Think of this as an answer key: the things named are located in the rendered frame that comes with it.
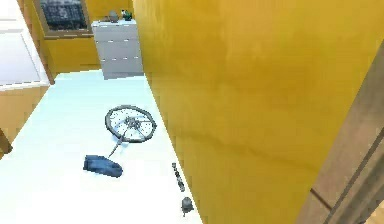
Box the grey unicycle with blue saddle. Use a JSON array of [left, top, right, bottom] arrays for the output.
[[82, 104, 158, 179]]

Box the small grey lump object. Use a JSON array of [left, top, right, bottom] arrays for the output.
[[181, 196, 195, 218]]

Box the grey chest of drawers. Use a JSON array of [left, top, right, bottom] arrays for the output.
[[91, 18, 145, 80]]

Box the brown framed dark window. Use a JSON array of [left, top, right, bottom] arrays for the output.
[[32, 0, 94, 38]]

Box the brown wooden door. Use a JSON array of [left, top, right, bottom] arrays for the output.
[[295, 39, 384, 224]]

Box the white room door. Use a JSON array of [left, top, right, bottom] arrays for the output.
[[0, 0, 51, 92]]

